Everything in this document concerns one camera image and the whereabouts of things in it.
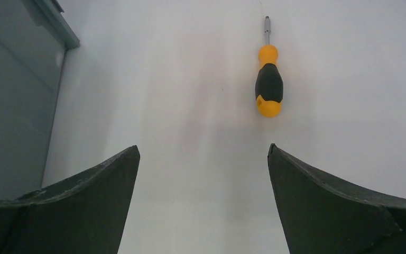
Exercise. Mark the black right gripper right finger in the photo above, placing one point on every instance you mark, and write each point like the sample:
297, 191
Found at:
322, 213

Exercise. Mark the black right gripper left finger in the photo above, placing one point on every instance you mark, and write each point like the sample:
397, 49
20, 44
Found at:
85, 213

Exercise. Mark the grey plastic bin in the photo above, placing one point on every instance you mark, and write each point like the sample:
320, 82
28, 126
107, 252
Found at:
34, 38

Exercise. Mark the yellow black screwdriver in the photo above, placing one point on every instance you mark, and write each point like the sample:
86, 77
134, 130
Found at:
269, 83

